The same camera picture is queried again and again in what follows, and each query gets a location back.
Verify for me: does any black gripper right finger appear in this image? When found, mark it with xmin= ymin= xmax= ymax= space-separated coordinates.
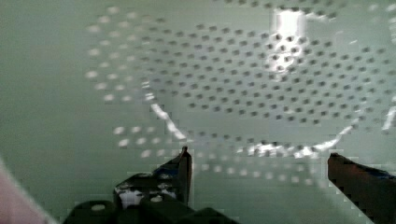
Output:
xmin=328 ymin=153 xmax=396 ymax=224

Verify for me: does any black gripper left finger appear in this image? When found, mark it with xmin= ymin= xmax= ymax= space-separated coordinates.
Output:
xmin=113 ymin=146 xmax=192 ymax=207

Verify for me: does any green plastic strainer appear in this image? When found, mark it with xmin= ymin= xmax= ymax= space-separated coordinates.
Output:
xmin=1 ymin=0 xmax=395 ymax=224

